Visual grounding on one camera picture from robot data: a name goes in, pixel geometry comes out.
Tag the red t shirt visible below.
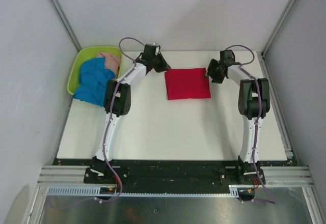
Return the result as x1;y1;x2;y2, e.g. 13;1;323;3
165;68;211;100

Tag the right aluminium side rail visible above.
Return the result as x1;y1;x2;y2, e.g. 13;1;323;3
257;52;295;160

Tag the lime green plastic bin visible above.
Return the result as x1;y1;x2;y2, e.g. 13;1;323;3
67;46;122;95

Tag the blue t shirt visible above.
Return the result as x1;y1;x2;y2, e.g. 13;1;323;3
73;57;116;107

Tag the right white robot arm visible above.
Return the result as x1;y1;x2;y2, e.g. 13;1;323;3
206;50;270;184

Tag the right aluminium frame post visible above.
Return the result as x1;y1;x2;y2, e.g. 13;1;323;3
261;0;299;57

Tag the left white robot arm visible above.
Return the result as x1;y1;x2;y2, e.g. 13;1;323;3
90;44;171;183

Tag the grey slotted cable duct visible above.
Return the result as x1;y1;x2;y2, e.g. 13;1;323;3
44;185;255;197

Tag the beige pink t shirt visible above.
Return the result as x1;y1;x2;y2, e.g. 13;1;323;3
96;52;121;79

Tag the aluminium front rail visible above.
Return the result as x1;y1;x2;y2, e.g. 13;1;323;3
37;165;314;187

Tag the left aluminium frame post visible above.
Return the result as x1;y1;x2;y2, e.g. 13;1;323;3
48;0;82;52

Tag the aluminium frame post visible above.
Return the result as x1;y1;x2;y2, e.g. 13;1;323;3
48;0;82;52
261;0;299;57

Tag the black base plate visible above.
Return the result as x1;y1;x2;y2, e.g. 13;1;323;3
83;159;266;187

